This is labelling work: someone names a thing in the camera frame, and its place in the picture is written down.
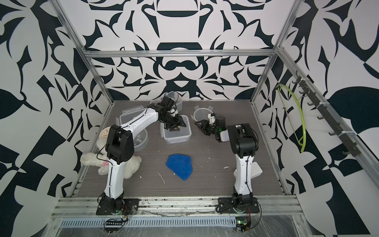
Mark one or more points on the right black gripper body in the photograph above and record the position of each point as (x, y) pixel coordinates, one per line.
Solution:
(214, 130)

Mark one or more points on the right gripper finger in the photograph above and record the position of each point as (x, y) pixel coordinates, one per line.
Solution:
(201, 122)
(203, 128)

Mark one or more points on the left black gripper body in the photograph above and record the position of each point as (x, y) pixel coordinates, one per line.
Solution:
(172, 122)

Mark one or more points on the round clear lunch box lid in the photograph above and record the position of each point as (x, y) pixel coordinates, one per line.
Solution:
(201, 113)

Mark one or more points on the square clear lunch box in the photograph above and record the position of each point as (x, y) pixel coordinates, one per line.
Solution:
(183, 134)

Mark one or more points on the tall rectangular clear lunch box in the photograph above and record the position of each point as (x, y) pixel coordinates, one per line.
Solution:
(175, 96)

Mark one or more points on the round clear lunch box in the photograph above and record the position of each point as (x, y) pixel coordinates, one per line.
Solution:
(141, 141)

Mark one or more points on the blue microfiber cloth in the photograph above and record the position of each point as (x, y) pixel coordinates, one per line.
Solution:
(181, 165)

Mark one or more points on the clear rectangular lunch box lid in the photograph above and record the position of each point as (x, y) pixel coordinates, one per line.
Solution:
(129, 114)

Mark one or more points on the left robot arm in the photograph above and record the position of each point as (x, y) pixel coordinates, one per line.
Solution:
(120, 147)

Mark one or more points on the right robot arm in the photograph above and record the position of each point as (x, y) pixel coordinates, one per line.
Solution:
(244, 144)

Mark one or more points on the white flat box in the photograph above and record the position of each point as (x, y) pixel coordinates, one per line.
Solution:
(255, 170)

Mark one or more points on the green bow saw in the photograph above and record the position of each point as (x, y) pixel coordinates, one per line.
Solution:
(294, 114)

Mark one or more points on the white plush toy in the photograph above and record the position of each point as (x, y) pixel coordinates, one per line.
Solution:
(100, 158)

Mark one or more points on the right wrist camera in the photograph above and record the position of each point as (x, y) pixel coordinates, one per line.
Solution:
(212, 118)

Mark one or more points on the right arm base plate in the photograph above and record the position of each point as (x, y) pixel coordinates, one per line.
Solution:
(232, 205)

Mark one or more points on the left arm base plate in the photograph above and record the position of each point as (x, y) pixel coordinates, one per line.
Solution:
(108, 206)

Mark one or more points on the black wall hook rack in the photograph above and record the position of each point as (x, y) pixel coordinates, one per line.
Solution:
(328, 113)

